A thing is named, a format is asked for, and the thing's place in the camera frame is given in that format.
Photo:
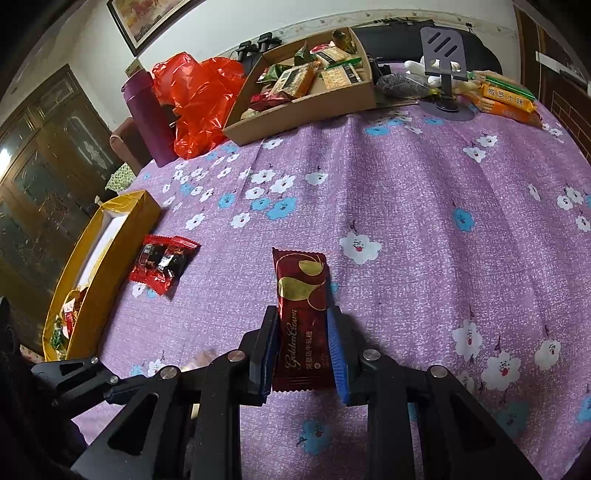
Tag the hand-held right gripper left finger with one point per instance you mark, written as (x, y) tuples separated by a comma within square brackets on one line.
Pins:
[(265, 355)]

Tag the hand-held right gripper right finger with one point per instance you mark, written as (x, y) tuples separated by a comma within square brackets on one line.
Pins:
[(339, 355)]

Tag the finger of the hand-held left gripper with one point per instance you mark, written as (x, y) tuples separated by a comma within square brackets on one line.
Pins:
[(124, 393)]

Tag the dark red gold snack packet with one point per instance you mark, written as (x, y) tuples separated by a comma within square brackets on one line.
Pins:
[(302, 323)]

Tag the pile of small candy packets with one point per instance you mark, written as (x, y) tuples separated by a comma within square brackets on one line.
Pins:
[(67, 323)]

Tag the red and black candy packet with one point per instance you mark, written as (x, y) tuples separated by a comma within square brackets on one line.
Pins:
[(161, 265)]

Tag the gold cardboard box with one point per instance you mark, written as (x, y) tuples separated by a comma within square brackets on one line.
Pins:
[(124, 221)]

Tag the brown cardboard box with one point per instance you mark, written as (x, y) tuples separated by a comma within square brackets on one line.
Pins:
[(300, 120)]

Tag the green patterned cloth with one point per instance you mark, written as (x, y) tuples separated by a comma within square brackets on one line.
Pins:
[(120, 177)]

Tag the wooden cabinet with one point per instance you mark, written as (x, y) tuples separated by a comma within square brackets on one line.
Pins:
[(51, 184)]

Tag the brown armchair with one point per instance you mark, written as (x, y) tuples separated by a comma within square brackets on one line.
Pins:
[(127, 147)]

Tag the red plastic bag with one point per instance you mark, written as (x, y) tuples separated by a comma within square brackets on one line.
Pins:
[(203, 101)]

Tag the purple bottle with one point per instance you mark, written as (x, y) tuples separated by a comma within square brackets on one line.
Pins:
[(147, 120)]

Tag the black mesh pouch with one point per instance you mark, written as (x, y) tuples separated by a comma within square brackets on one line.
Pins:
[(404, 85)]

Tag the heap of assorted snack packets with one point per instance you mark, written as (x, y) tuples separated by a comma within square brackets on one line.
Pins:
[(304, 76)]

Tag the white cloth bundle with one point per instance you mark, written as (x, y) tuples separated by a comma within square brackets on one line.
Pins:
[(422, 71)]

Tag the bundle of orange biscuit packets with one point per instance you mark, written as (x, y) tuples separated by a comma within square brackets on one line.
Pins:
[(505, 101)]

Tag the black gadgets on stands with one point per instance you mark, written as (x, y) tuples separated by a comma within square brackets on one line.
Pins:
[(256, 46)]

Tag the black sofa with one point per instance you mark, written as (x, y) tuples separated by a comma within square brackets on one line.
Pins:
[(401, 44)]

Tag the grey phone stand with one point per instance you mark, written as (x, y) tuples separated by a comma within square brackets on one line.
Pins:
[(443, 50)]

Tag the wooden brick-pattern counter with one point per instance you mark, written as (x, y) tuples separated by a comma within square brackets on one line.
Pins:
[(563, 92)]

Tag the framed horse painting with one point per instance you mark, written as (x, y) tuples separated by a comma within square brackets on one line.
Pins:
[(143, 21)]

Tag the white shelf board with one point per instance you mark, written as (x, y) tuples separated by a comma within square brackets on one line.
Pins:
[(556, 62)]

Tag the small wall plaque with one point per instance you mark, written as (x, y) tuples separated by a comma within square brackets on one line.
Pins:
[(133, 67)]

